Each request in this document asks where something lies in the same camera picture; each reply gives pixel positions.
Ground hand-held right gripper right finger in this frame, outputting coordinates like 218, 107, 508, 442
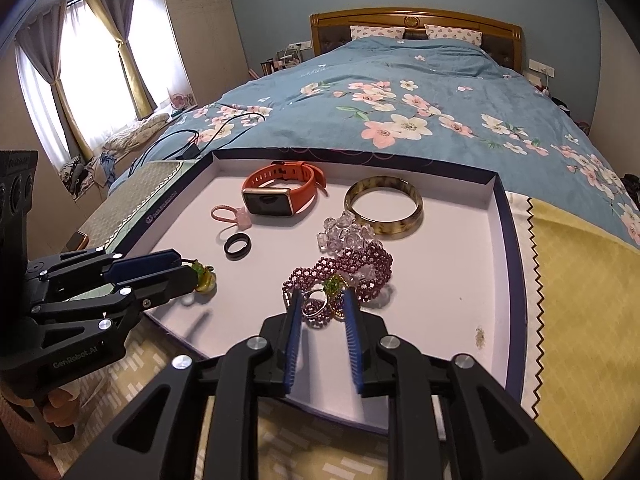
341, 287, 583, 480

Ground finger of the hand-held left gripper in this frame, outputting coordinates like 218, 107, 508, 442
26, 248, 184, 287
31, 263, 199, 342

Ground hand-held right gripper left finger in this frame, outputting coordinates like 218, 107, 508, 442
62, 287, 306, 480

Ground silver ring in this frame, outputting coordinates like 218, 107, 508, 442
301, 287, 331, 318

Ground yellow green glass bead charm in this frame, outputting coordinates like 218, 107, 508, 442
187, 259, 217, 295

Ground green gem ring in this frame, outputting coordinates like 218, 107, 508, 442
325, 275, 351, 321

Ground purple beaded bracelet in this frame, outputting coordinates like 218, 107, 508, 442
282, 242, 396, 328

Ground black ring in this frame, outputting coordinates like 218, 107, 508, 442
223, 232, 251, 261

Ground clear crystal bead bracelet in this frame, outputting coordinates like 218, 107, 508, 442
315, 211, 377, 281

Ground pink hair tie with charm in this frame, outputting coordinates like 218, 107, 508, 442
211, 204, 253, 228

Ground white tray with dark rim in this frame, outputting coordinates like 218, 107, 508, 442
137, 147, 530, 438

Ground person's left hand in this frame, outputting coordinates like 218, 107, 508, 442
40, 382, 83, 441

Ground green quilted mat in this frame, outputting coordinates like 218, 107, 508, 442
75, 159, 215, 261

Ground pile of clothes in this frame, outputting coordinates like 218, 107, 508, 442
57, 152, 118, 197

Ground tortoiseshell bangle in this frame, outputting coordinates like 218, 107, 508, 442
344, 175, 425, 242

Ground orange smartwatch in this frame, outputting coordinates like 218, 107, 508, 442
241, 160, 328, 217

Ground folded white blanket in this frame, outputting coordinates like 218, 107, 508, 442
102, 112, 171, 151

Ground grey and yellow curtain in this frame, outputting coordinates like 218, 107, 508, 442
82, 0, 158, 121
15, 0, 96, 161

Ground bright window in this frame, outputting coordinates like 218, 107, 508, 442
20, 0, 176, 161

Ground blue floral duvet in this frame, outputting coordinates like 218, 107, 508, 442
107, 35, 640, 248

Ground bedside clutter of bottles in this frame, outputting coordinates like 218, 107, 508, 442
260, 49, 301, 77

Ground white spotted pillow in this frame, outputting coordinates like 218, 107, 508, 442
424, 24, 483, 43
350, 25, 406, 41

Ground bedside clutter with dark items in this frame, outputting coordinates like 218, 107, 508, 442
535, 82, 592, 134

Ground wooden headboard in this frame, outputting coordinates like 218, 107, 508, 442
309, 9, 525, 73

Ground black charger cable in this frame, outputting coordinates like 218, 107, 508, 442
127, 111, 267, 178

